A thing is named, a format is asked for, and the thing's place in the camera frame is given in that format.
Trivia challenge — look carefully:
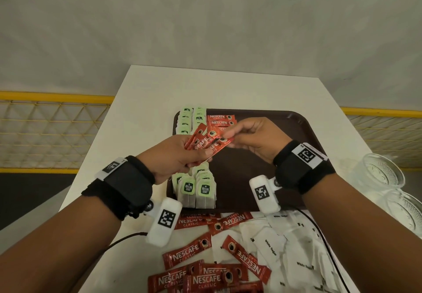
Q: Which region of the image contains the person's left hand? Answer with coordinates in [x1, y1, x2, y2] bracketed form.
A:
[136, 134, 213, 185]

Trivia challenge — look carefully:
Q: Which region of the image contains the person's right hand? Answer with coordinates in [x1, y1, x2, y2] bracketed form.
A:
[222, 117, 293, 164]

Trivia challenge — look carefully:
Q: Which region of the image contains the brown tray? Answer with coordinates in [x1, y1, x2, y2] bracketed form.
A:
[166, 109, 327, 212]

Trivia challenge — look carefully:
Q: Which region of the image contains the pile of white sugar sachets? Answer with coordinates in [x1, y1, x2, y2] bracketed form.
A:
[211, 209, 358, 293]

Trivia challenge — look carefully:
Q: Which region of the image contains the pile of red Nescafe sachets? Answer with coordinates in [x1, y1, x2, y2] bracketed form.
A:
[147, 211, 273, 293]

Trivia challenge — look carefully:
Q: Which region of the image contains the person's right forearm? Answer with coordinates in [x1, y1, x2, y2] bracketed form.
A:
[302, 174, 422, 293]

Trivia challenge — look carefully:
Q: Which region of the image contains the person's left forearm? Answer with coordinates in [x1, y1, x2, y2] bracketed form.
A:
[0, 197, 123, 293]

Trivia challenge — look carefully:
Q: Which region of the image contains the black left wristband with markers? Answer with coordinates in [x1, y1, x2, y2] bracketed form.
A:
[81, 155, 156, 221]

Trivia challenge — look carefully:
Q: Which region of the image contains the black wristband with markers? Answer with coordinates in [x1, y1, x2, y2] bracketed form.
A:
[273, 140, 336, 195]
[81, 155, 156, 221]

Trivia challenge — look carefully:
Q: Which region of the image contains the black right wristband with markers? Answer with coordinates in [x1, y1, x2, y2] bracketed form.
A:
[273, 140, 336, 195]

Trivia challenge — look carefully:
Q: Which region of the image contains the yellow mesh railing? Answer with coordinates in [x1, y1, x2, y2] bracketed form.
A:
[0, 91, 115, 174]
[341, 106, 422, 171]

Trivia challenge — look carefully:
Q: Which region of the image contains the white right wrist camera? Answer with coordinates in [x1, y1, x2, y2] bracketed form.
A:
[249, 174, 283, 215]

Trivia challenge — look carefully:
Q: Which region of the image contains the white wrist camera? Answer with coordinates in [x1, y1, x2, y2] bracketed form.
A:
[249, 174, 283, 215]
[145, 197, 183, 248]

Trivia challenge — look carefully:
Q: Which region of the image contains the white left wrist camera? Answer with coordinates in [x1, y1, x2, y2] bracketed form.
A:
[145, 197, 183, 248]

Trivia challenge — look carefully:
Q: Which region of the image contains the black left camera cable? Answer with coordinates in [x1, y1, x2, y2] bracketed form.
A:
[107, 232, 148, 250]

